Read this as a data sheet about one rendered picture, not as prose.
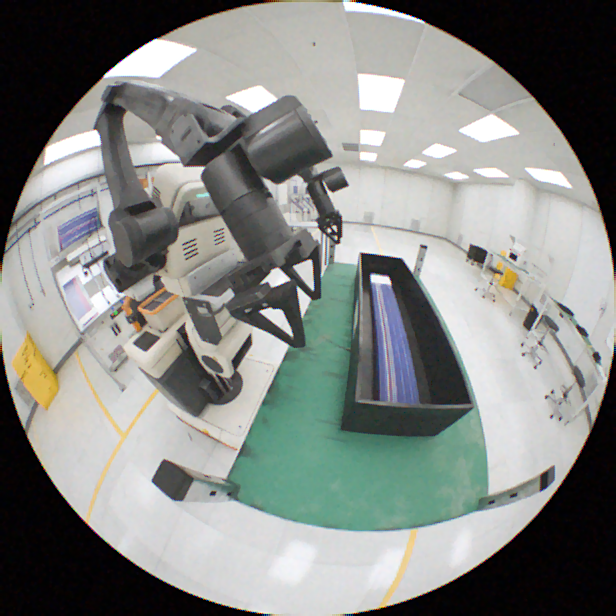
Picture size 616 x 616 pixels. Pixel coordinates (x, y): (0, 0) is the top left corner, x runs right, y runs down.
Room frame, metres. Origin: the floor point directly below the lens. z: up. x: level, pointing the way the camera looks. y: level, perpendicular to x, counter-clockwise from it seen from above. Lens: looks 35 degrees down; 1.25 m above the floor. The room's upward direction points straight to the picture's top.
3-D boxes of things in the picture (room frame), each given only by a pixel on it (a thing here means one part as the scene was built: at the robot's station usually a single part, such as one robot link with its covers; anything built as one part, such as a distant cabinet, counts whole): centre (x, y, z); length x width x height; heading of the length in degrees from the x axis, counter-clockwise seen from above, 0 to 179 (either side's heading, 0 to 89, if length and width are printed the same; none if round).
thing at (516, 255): (2.20, -4.29, 1.03); 0.44 x 0.37 x 0.46; 171
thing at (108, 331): (0.90, 2.13, 0.66); 1.01 x 0.73 x 1.31; 75
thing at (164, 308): (0.56, 0.66, 0.87); 0.23 x 0.15 x 0.11; 166
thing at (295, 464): (0.35, -0.20, 0.55); 0.91 x 0.46 x 1.10; 165
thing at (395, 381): (0.34, -0.21, 0.98); 0.51 x 0.07 x 0.03; 166
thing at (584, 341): (0.03, -3.69, 0.40); 1.80 x 0.75 x 0.81; 165
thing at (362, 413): (0.35, -0.21, 1.01); 0.57 x 0.17 x 0.11; 166
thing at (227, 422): (0.53, 0.55, 0.16); 0.67 x 0.64 x 0.25; 76
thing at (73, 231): (0.93, 2.33, 0.95); 1.35 x 0.82 x 1.90; 75
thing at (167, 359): (0.56, 0.64, 0.59); 0.55 x 0.34 x 0.83; 166
